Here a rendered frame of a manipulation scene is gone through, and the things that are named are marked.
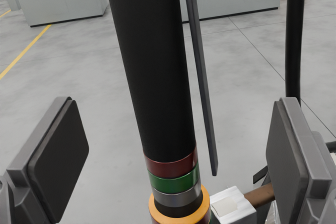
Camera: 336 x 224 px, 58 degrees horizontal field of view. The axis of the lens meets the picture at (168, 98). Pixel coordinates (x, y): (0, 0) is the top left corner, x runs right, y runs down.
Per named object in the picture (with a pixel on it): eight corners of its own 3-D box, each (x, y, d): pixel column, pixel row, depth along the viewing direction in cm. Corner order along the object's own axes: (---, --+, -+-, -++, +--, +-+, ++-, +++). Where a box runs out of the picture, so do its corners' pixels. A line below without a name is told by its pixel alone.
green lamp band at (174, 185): (186, 150, 22) (184, 137, 21) (208, 181, 19) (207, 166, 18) (142, 167, 21) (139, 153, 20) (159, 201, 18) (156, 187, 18)
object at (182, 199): (188, 164, 23) (186, 151, 22) (210, 195, 20) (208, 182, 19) (146, 180, 22) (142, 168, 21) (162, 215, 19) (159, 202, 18)
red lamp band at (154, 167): (184, 136, 21) (182, 122, 21) (207, 165, 18) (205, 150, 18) (139, 152, 20) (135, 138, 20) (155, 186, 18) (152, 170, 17)
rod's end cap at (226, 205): (229, 207, 25) (228, 190, 24) (242, 225, 24) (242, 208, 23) (207, 216, 25) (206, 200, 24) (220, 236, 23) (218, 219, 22)
